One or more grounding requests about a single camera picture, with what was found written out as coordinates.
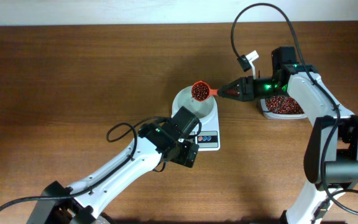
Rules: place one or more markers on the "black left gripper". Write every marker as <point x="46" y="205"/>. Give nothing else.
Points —
<point x="183" y="158"/>

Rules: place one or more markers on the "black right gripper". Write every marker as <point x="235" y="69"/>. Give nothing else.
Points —
<point x="243" y="95"/>

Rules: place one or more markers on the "orange measuring scoop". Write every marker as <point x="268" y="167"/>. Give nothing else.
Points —
<point x="201" y="91"/>

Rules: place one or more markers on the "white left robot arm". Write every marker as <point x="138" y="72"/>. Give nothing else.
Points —
<point x="164" y="140"/>

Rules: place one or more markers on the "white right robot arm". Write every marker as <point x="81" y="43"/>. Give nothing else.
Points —
<point x="331" y="157"/>

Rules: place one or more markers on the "white digital kitchen scale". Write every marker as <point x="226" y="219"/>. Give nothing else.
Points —
<point x="209" y="138"/>

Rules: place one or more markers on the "white round bowl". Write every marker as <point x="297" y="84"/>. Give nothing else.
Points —
<point x="200" y="109"/>

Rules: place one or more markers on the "clear plastic bean container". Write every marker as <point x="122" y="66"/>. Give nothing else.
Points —
<point x="270" y="115"/>

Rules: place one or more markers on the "red adzuki beans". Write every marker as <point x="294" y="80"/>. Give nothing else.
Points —
<point x="283" y="105"/>

